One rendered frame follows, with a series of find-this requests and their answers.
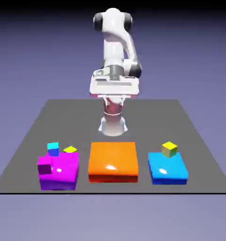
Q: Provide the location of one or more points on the small cyan cube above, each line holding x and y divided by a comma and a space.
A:
53, 149

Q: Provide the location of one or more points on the large magenta box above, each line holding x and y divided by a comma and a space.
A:
58, 170

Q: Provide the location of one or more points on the small magenta cube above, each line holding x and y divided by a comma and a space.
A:
45, 165

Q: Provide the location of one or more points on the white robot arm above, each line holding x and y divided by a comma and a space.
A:
113, 41

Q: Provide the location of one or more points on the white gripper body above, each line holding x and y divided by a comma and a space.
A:
114, 87

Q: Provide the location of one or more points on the small yellow cube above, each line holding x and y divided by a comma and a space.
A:
169, 149
70, 149

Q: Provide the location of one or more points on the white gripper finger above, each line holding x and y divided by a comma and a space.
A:
122, 101
106, 101

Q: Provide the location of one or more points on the large blue box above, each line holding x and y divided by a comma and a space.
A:
167, 169

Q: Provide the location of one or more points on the large orange box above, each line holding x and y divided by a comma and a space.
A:
113, 162

